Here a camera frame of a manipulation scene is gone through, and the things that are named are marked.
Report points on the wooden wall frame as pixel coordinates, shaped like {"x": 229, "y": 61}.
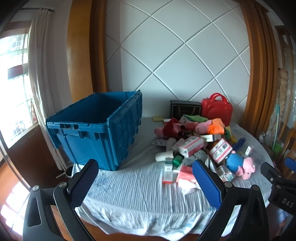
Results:
{"x": 259, "y": 69}
{"x": 81, "y": 58}

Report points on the blue furry toy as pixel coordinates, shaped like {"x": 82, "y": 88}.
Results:
{"x": 239, "y": 143}

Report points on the narrow white green red box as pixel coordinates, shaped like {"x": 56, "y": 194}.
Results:
{"x": 168, "y": 171}

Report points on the pig plush with red dress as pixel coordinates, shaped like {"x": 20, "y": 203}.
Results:
{"x": 170, "y": 128}

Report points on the flat white box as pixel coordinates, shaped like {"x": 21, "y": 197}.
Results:
{"x": 210, "y": 138}

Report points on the red toy suitcase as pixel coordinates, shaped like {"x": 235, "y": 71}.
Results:
{"x": 216, "y": 109}

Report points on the pink and white medicine box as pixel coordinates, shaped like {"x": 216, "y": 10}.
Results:
{"x": 219, "y": 150}
{"x": 190, "y": 146}

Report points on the pig plush with blue shirt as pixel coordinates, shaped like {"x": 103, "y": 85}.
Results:
{"x": 234, "y": 162}

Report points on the beige curtain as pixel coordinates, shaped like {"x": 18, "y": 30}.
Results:
{"x": 44, "y": 92}

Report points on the yellow sponge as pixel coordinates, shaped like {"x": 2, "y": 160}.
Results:
{"x": 157, "y": 119}

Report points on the crumpled white tissue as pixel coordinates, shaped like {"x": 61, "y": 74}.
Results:
{"x": 188, "y": 186}

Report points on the white plastic bottle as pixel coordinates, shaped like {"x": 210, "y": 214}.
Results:
{"x": 164, "y": 156}

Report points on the pig plush with orange dress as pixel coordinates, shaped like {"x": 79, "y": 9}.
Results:
{"x": 208, "y": 126}

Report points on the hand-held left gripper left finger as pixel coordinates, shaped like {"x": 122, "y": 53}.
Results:
{"x": 84, "y": 183}

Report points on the blue plastic crate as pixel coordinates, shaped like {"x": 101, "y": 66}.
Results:
{"x": 92, "y": 143}

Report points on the pink tissue pack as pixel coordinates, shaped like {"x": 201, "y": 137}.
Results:
{"x": 186, "y": 173}

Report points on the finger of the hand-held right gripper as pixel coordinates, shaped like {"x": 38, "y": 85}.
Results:
{"x": 291, "y": 164}
{"x": 269, "y": 171}

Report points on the green capped small bottle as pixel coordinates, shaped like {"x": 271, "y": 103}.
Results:
{"x": 178, "y": 160}

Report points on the yellow green plush toy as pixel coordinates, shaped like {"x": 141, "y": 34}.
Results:
{"x": 231, "y": 134}

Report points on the white striped tablecloth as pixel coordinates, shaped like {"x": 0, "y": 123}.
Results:
{"x": 129, "y": 192}

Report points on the window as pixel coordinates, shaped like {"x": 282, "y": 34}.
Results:
{"x": 16, "y": 92}

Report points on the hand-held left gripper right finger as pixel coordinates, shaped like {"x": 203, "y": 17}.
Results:
{"x": 208, "y": 185}

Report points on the red window sign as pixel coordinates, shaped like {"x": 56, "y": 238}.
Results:
{"x": 15, "y": 72}

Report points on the black gift box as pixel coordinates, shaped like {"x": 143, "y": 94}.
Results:
{"x": 182, "y": 109}

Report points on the small white printed box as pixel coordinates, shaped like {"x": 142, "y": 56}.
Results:
{"x": 248, "y": 151}

